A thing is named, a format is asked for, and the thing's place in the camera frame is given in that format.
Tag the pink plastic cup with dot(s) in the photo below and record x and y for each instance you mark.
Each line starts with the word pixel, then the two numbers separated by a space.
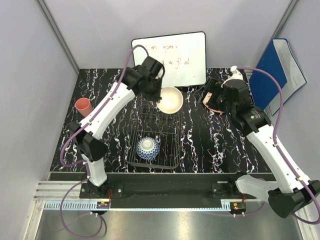
pixel 83 106

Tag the cream pink plate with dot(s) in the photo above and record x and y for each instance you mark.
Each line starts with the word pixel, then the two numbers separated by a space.
pixel 211 108

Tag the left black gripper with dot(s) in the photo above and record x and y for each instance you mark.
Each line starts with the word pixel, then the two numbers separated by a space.
pixel 156 96

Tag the blue folder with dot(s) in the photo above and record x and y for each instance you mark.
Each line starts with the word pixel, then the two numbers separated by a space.
pixel 279 61

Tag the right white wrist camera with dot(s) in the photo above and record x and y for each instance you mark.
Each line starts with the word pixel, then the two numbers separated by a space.
pixel 236 75

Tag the grey wire dish rack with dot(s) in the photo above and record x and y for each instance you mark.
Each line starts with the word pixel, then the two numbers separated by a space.
pixel 165 129

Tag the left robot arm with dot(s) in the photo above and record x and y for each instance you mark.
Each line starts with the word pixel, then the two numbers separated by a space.
pixel 87 135

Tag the red floral bowl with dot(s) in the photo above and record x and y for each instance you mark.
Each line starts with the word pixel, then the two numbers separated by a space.
pixel 171 100

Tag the blue white patterned bowl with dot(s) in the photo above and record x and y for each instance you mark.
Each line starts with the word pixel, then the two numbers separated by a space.
pixel 147 148

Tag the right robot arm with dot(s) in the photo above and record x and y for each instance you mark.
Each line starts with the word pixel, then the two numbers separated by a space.
pixel 292 189

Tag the white whiteboard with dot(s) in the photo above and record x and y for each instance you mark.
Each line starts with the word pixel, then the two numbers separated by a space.
pixel 183 56

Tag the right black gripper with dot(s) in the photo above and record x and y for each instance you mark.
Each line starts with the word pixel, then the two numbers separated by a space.
pixel 213 86

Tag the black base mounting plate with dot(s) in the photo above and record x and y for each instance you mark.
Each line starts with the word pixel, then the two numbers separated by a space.
pixel 166 191

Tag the white slotted cable duct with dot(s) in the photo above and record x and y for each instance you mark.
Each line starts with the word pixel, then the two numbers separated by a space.
pixel 77 205

